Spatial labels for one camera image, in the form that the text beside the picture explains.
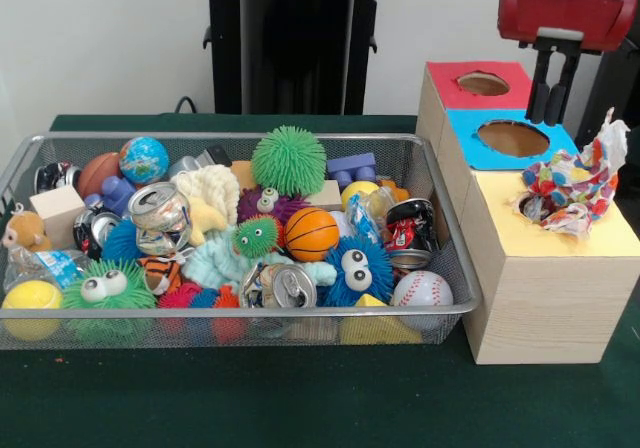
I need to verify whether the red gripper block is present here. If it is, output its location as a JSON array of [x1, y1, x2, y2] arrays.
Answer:
[[497, 0, 639, 127]]

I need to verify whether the colourful confetti print cloth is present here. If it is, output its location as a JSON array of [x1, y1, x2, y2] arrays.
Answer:
[[508, 107, 631, 239]]

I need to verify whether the wooden box with three holes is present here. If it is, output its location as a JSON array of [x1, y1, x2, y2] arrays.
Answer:
[[414, 60, 640, 365]]

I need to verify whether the black stand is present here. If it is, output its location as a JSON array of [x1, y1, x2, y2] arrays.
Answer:
[[574, 32, 640, 144]]

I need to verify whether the side table with green cloth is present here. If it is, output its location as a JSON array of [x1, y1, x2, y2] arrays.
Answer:
[[589, 127, 640, 189]]

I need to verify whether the crushed black red can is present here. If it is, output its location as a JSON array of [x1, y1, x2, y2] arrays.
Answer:
[[383, 197, 441, 269]]

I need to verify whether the white baseball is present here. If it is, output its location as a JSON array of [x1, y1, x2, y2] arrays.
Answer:
[[392, 270, 455, 329]]

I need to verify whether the plain green spiky ball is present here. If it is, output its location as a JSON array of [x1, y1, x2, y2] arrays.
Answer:
[[250, 125, 328, 197]]

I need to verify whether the small orange basketball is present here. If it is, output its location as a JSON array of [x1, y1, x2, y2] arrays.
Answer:
[[283, 206, 341, 263]]

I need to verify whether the blue spiky ball with eyes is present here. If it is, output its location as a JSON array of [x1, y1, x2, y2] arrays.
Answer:
[[319, 236, 396, 308]]

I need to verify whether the crushed silver drink can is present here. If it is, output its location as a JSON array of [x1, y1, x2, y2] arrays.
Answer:
[[239, 261, 319, 309]]

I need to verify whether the crushed can with pastel print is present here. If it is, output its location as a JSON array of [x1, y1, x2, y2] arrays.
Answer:
[[127, 181, 194, 257]]

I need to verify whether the globe print ball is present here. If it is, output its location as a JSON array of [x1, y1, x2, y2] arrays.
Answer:
[[118, 136, 170, 185]]

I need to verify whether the green spiky ball with eyes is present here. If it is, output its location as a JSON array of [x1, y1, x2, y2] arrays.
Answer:
[[60, 257, 159, 344]]

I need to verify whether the yellow foam ball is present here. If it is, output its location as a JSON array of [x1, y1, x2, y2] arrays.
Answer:
[[1, 280, 65, 342]]

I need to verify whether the wire mesh bin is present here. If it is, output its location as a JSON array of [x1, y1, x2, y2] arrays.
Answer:
[[0, 132, 484, 352]]

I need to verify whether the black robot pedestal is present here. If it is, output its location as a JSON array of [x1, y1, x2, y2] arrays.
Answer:
[[192, 0, 404, 116]]

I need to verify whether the black cable loop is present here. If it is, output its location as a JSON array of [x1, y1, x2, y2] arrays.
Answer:
[[172, 95, 201, 116]]

